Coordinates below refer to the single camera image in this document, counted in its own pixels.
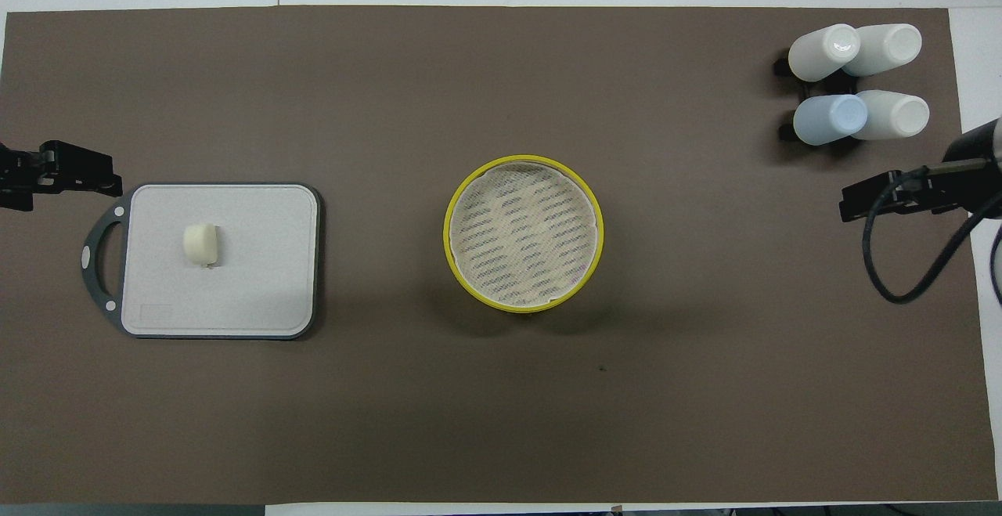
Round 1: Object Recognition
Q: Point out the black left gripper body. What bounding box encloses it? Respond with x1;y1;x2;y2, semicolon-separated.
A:
0;140;124;212

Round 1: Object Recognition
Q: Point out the white perforated steamer liner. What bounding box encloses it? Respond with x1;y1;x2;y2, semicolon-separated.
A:
450;162;600;305

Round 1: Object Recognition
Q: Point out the white plastic cup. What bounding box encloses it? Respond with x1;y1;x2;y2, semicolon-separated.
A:
849;90;931;141
788;23;862;83
842;23;923;78

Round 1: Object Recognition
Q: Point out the yellow rimmed bamboo steamer tier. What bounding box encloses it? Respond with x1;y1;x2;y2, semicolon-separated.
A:
442;155;605;315

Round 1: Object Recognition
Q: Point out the light blue plastic cup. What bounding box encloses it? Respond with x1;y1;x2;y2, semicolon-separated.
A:
792;94;869;146

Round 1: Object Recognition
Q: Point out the brown table mat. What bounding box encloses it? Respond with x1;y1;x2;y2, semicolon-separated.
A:
0;5;999;505

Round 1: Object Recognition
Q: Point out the black cup rack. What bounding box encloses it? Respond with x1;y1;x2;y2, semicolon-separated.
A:
773;50;815;143

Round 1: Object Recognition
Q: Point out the white steamed bun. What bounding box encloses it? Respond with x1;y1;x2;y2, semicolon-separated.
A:
182;222;221;268

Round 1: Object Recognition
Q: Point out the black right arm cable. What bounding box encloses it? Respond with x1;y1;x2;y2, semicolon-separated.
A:
862;168;1002;304

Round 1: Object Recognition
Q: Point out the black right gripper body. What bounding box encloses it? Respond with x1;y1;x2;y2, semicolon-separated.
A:
840;162;983;223

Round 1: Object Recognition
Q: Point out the white cutting board grey rim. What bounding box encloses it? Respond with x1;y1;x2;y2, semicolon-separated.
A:
80;182;323;340

